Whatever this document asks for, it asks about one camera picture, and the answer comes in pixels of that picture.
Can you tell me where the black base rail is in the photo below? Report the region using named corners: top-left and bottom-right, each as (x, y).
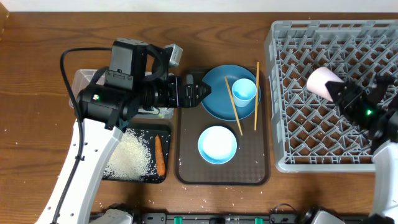
top-left (88, 203), bottom-right (374, 224)

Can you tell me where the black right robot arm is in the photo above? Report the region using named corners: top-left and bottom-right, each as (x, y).
top-left (325, 76), bottom-right (397, 223)

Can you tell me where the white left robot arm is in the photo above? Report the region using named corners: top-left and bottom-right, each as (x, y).
top-left (38, 38), bottom-right (211, 223)

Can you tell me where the pink cup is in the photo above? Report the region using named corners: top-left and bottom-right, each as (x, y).
top-left (307, 67), bottom-right (343, 101)

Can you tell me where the black waste tray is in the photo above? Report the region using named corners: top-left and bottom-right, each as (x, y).
top-left (101, 121), bottom-right (172, 184)

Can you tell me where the wooden chopstick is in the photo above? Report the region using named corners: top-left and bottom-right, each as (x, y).
top-left (254, 62), bottom-right (260, 131)
top-left (224, 76), bottom-right (243, 136)

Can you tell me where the clear plastic waste bin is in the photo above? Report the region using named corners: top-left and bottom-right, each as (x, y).
top-left (72, 69), bottom-right (174, 119)

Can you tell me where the left wooden chopstick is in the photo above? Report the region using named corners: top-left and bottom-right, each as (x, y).
top-left (224, 76), bottom-right (243, 136)

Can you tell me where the grey dishwasher rack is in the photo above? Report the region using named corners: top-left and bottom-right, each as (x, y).
top-left (264, 20), bottom-right (397, 173)

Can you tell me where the orange carrot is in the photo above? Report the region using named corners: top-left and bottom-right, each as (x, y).
top-left (155, 135), bottom-right (166, 176)

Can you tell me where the light blue cup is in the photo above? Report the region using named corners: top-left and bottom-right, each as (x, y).
top-left (231, 78), bottom-right (257, 107)

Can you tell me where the dark blue plate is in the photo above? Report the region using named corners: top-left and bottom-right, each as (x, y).
top-left (201, 65), bottom-right (261, 121)

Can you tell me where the right wooden chopstick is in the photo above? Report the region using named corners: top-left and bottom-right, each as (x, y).
top-left (254, 62), bottom-right (260, 131)

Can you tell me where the pile of white rice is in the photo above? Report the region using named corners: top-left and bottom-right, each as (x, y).
top-left (103, 128), bottom-right (170, 182)

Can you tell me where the brown serving tray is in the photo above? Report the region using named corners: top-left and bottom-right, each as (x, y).
top-left (176, 68), bottom-right (271, 185)

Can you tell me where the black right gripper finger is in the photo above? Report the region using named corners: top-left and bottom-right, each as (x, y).
top-left (371, 75), bottom-right (395, 93)
top-left (325, 81), bottom-right (351, 101)

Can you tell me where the light blue bowl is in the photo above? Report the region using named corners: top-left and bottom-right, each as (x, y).
top-left (197, 126), bottom-right (238, 165)

